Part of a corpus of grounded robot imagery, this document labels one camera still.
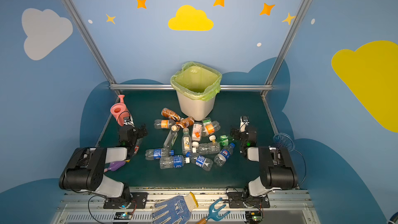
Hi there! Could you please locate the green plastic bottle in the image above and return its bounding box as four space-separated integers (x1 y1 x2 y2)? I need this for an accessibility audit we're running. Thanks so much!
216 135 235 148

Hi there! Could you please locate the blue label bottle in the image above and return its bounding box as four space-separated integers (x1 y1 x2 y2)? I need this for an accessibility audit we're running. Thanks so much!
186 152 214 172
160 155 190 169
145 148 174 161

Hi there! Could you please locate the pepsi label bottle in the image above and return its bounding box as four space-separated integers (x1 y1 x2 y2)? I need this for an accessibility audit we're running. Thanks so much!
214 143 235 167

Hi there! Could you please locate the bottle with orange cap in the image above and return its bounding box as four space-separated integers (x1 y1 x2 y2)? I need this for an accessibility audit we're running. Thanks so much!
202 121 221 136

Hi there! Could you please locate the blue label bottle front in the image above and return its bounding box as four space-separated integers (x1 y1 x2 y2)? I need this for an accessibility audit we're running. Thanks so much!
160 155 190 169

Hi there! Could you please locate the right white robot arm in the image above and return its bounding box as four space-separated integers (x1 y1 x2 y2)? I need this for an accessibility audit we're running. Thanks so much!
230 126 299 198

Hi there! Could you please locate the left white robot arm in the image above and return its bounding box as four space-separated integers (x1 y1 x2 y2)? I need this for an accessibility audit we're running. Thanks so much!
59 124 148 209

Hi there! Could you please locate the white plastic waste bin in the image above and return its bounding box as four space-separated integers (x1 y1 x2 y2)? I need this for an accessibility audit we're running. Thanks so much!
177 92 216 121

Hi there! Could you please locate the green bin liner bag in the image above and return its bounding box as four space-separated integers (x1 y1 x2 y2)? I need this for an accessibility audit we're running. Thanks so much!
170 61 222 102

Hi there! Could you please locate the clear bottle orange label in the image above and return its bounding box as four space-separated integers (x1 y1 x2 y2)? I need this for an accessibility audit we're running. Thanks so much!
153 119 176 129

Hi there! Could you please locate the pink toy watering can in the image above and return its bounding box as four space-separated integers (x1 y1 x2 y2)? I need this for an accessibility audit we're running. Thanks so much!
110 94 131 126

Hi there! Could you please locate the clear bottle white label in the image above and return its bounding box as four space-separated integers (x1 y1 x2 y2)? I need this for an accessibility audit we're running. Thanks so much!
163 130 178 149

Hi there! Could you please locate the clear bottle lime label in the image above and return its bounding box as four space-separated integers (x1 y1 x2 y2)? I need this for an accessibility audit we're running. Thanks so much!
202 117 214 128

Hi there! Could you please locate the clear ribbed unlabelled bottle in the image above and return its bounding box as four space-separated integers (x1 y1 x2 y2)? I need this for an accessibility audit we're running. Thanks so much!
192 143 221 155

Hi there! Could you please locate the brown label bottle far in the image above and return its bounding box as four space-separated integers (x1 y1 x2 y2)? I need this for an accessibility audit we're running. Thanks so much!
161 108 181 122

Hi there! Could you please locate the clear blue plastic cup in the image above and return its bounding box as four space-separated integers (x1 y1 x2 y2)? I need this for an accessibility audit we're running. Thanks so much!
273 133 295 151

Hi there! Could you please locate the purple toy shovel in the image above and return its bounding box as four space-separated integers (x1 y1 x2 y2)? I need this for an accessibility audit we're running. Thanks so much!
104 160 130 173

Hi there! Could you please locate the clear bottle pink label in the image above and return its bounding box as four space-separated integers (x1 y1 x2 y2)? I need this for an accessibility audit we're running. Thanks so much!
192 122 202 142

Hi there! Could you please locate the brown bottle white cap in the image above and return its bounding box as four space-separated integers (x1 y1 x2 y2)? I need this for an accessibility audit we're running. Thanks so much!
175 117 195 130

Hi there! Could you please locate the clear bottle green neck label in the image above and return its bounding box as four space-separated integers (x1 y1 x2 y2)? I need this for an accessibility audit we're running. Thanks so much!
182 128 192 155

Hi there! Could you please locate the right green circuit board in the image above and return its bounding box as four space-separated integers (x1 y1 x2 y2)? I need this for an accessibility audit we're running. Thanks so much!
245 211 263 224

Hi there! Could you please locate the green circuit board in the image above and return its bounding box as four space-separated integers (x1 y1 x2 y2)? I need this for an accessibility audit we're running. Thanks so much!
245 211 263 224
114 212 132 220

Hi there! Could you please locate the teal toy garden fork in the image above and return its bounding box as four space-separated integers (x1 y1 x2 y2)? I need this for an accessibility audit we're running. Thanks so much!
197 198 231 224

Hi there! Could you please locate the left green circuit board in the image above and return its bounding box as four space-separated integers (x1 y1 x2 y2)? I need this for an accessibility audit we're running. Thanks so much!
114 212 132 220

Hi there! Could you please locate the blue dotted work glove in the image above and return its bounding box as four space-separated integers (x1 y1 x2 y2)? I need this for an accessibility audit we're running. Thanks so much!
151 192 199 224

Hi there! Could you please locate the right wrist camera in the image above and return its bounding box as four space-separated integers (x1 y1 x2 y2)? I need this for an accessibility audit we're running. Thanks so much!
239 116 250 132

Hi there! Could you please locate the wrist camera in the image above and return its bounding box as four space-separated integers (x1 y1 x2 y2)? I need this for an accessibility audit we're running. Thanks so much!
123 116 134 126
239 116 250 132

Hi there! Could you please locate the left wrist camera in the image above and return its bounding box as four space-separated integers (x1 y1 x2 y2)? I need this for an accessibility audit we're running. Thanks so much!
123 116 134 126

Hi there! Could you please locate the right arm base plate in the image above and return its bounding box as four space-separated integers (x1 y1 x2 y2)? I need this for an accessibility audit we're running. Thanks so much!
224 191 270 209

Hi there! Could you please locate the horizontal aluminium frame bar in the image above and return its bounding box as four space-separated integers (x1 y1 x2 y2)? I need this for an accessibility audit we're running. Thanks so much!
110 84 273 91

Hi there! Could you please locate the right aluminium frame post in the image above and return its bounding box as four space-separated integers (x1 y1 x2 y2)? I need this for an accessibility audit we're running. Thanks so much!
261 0 313 100

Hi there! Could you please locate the aluminium frame post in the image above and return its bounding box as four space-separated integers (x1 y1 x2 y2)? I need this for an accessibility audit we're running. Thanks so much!
261 0 313 100
61 0 117 86

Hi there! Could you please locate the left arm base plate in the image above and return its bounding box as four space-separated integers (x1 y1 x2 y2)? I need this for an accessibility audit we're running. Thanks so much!
103 192 148 209

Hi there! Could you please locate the left aluminium frame post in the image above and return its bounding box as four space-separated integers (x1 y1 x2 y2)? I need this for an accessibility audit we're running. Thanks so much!
61 0 117 86

